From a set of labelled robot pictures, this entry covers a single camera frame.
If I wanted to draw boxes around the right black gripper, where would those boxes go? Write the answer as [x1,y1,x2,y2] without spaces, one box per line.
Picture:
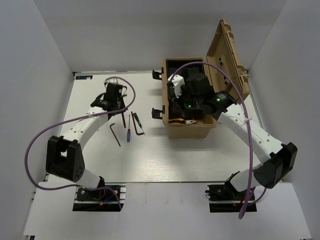
[171,86,203,118]

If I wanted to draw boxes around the yellow black needle-nose pliers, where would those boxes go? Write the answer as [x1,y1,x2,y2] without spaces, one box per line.
[183,119,203,125]

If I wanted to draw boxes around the tan plastic toolbox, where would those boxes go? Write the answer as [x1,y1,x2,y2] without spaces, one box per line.
[151,19,250,139]

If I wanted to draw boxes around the brown long hex key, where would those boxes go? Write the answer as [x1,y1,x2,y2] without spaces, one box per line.
[121,112,127,129]

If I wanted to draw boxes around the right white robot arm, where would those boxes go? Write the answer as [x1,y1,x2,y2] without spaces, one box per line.
[168,73,298,200]

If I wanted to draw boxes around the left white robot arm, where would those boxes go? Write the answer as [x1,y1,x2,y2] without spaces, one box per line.
[45,83,125,200]

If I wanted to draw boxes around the brown hex key under pliers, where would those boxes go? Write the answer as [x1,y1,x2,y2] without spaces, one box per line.
[109,123,121,147]

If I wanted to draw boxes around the green black precision screwdriver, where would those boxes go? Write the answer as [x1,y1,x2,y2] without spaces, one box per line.
[133,113,143,129]

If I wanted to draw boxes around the brown L-shaped hex key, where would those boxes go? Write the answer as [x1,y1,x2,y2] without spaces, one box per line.
[130,111,146,137]

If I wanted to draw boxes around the black toolbox inner tray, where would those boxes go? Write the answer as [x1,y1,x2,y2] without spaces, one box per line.
[165,59,205,79]

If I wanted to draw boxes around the blue label sticker left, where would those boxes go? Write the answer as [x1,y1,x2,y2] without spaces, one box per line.
[75,75,93,80]

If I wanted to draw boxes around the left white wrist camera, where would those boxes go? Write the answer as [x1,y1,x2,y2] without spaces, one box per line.
[103,76,124,88]

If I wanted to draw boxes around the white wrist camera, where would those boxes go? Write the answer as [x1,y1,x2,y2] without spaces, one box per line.
[167,74,185,99]
[103,76,124,88]

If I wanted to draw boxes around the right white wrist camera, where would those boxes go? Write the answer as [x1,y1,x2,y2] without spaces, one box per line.
[167,74,185,99]

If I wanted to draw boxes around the blue red handled screwdriver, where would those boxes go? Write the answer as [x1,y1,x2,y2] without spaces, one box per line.
[126,115,131,143]

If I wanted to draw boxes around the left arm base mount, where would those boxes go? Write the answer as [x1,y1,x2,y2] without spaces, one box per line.
[72,183,126,213]

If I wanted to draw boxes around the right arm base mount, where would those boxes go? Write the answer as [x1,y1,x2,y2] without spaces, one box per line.
[205,184,246,213]

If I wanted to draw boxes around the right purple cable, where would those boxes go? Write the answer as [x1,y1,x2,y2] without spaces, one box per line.
[169,61,267,220]

